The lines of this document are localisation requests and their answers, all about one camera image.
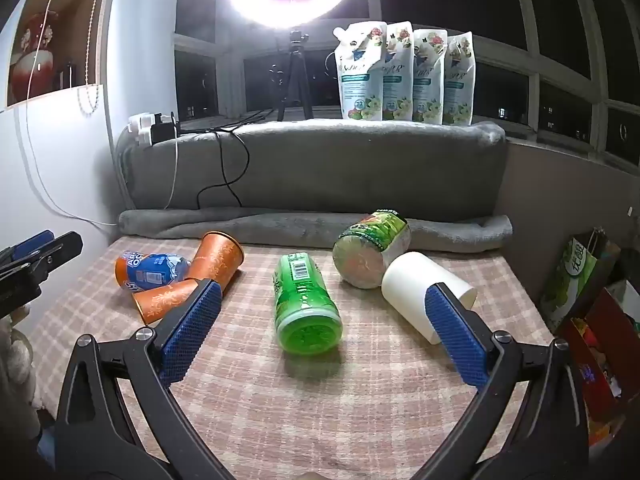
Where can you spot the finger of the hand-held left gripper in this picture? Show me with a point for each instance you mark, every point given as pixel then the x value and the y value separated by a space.
pixel 57 252
pixel 31 243

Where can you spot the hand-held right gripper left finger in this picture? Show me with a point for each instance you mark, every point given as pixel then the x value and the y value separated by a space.
pixel 192 332

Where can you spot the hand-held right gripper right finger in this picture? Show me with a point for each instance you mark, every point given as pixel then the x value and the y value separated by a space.
pixel 457 337

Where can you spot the green plastic bottle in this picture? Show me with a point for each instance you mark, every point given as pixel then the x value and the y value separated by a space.
pixel 306 300

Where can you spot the orange patterned paper cup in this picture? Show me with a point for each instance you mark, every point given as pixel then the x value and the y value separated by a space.
pixel 162 302
pixel 220 260

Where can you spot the white paper cup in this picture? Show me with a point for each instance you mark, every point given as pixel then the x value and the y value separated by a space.
pixel 410 285

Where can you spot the blue label bottle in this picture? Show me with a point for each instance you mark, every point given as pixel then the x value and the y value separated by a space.
pixel 150 270

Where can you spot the pink checked blanket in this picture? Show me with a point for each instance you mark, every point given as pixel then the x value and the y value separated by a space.
pixel 250 385

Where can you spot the pale fuzzy cloth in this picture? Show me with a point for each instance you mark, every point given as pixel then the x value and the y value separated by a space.
pixel 12 355

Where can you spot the green-label jar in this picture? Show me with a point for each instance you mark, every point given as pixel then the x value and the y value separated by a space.
pixel 372 250

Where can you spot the green paper bag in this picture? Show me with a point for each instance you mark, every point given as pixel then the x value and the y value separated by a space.
pixel 570 280

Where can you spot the red cardboard box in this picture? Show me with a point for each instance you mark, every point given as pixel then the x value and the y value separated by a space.
pixel 595 355

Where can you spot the white power strip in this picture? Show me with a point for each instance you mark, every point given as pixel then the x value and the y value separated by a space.
pixel 141 127

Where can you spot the black power adapter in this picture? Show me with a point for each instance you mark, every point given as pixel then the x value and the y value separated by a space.
pixel 164 131

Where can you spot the grey fleece blanket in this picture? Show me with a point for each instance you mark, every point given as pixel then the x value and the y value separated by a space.
pixel 325 170

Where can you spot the black tripod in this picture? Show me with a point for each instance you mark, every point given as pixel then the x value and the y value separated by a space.
pixel 295 80

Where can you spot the white refill pouch with spout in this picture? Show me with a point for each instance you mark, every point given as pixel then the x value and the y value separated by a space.
pixel 360 75

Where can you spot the wall poster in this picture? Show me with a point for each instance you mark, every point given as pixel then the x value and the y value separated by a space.
pixel 45 50

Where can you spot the white window frame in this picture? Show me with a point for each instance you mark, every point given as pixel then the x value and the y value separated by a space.
pixel 535 67

